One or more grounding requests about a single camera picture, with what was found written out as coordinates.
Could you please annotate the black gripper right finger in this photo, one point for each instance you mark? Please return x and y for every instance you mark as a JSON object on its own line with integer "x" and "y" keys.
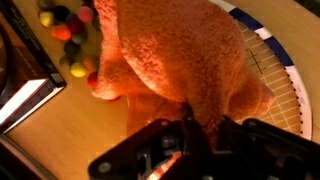
{"x": 255, "y": 150}

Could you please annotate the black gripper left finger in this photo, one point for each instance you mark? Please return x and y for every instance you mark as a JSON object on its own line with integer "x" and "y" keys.
{"x": 138, "y": 156}

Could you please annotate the white blue tennis racket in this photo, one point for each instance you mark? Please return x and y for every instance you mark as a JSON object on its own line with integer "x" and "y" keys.
{"x": 291, "y": 110}

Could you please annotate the orange towel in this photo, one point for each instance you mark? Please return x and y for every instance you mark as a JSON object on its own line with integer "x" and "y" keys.
{"x": 166, "y": 52}

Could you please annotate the colourful felt ball garland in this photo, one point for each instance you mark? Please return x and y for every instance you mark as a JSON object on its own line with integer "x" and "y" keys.
{"x": 71, "y": 36}

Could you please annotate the stacked books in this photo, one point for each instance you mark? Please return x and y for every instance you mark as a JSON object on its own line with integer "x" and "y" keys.
{"x": 29, "y": 78}

